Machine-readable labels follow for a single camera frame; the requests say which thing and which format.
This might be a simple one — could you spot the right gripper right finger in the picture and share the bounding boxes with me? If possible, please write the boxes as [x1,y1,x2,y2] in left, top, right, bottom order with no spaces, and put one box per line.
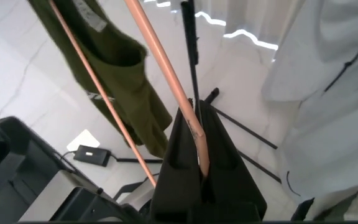
[199,100,267,223]

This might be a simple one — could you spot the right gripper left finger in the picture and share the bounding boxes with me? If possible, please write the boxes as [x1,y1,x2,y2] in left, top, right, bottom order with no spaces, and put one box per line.
[149,107,203,223]

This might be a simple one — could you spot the pale grey shorts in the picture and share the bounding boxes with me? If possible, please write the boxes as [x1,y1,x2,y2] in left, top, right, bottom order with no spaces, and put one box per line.
[261,0,358,202]

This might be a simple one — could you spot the green garment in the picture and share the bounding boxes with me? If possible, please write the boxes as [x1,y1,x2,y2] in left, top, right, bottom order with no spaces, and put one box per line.
[26,0,173,159]

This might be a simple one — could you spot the pink clothes hanger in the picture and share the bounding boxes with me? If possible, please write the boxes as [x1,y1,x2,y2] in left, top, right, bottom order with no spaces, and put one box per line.
[48,0,211,188]

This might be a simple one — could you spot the black clothes rack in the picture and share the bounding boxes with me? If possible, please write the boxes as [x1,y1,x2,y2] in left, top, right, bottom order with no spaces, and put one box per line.
[180,0,315,222]

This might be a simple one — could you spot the black power adapter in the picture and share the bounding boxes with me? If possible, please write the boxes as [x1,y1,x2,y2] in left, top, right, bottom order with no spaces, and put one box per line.
[73,144,112,168]

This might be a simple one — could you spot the white curtain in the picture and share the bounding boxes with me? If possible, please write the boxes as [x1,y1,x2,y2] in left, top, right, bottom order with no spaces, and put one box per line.
[141,0,307,52]

